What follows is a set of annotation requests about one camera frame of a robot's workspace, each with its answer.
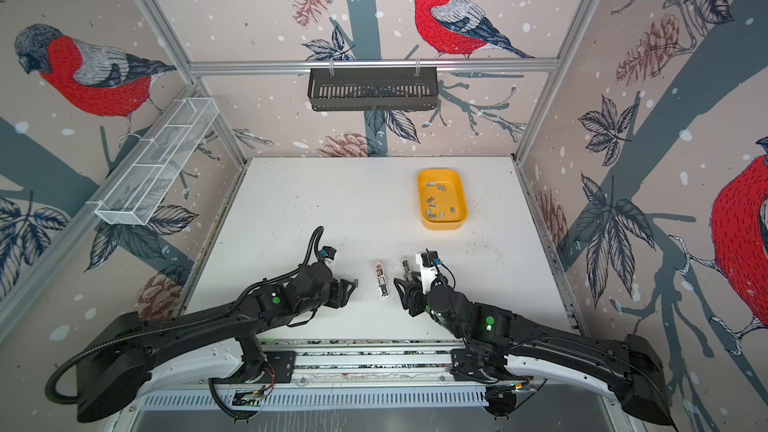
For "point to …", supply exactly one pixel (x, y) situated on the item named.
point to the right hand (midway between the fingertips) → (398, 283)
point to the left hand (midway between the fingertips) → (348, 287)
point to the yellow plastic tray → (443, 199)
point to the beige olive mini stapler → (406, 269)
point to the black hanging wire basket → (379, 90)
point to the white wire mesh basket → (154, 164)
